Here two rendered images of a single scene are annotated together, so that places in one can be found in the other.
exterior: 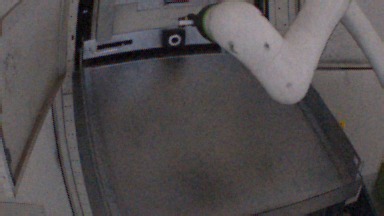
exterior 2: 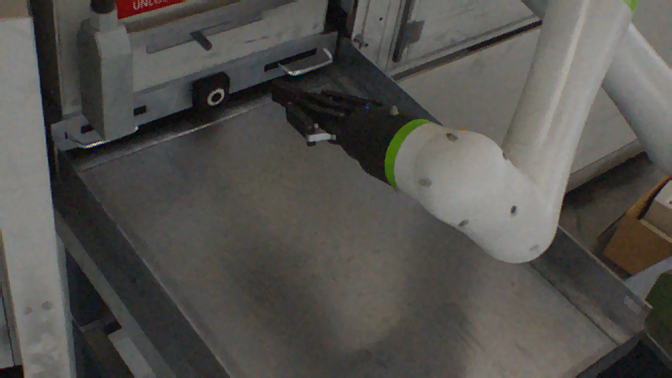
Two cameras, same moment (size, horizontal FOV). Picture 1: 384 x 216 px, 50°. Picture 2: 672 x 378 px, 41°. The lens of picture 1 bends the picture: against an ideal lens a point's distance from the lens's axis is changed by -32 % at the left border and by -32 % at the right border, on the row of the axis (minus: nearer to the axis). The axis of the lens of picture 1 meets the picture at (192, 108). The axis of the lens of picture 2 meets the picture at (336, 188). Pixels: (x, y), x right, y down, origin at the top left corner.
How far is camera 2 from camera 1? 0.64 m
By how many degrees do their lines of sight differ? 28
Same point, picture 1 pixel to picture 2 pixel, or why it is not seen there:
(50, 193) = not seen: outside the picture
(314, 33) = (569, 140)
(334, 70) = (455, 60)
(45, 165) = not seen: outside the picture
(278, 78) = (519, 244)
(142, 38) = (161, 100)
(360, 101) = (499, 89)
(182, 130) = (312, 276)
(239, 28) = (485, 202)
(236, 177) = (430, 352)
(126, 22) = not seen: hidden behind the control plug
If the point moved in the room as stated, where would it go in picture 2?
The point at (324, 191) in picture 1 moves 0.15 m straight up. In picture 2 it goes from (586, 364) to (626, 297)
